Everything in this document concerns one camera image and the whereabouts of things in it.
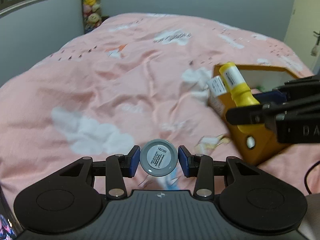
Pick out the cream door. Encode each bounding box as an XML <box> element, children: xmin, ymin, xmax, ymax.
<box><xmin>284</xmin><ymin>0</ymin><xmax>319</xmax><ymax>74</ymax></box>

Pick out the orange cardboard box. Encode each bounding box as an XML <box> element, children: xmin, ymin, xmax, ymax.
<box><xmin>209</xmin><ymin>64</ymin><xmax>308</xmax><ymax>165</ymax></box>

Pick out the yellow white bottle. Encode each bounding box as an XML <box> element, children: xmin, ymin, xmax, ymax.
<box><xmin>207</xmin><ymin>62</ymin><xmax>260</xmax><ymax>107</ymax></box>

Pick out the grey round tin pink label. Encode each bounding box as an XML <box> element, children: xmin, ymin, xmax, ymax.
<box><xmin>139</xmin><ymin>139</ymin><xmax>178</xmax><ymax>177</ymax></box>

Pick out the black door handle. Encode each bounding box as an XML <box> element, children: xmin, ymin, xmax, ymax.
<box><xmin>313</xmin><ymin>31</ymin><xmax>320</xmax><ymax>46</ymax></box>

